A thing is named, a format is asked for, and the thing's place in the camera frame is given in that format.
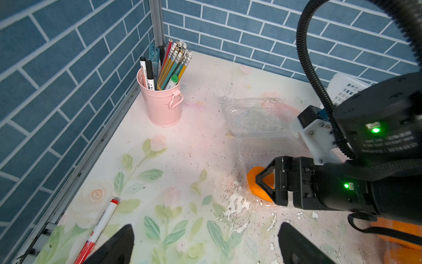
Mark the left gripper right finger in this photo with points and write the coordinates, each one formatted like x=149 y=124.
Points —
x=297 y=249

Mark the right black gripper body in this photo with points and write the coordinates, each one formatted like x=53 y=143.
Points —
x=318 y=187

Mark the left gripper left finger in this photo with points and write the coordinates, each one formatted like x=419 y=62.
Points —
x=117 y=250

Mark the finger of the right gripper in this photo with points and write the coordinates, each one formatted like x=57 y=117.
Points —
x=268 y=181

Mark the clear plastic clamshell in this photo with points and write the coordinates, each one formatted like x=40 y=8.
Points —
x=262 y=129

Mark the white perforated plastic basket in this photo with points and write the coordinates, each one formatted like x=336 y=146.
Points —
x=342 y=86

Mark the orange box one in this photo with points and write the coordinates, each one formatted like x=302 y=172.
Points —
x=399 y=226

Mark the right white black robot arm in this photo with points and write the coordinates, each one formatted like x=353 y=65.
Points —
x=383 y=125

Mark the red white marker pen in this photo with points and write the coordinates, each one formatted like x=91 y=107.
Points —
x=97 y=231

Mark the pink metal pen bucket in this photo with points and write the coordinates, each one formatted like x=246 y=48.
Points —
x=164 y=108

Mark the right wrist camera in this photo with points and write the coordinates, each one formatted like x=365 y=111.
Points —
x=314 y=128

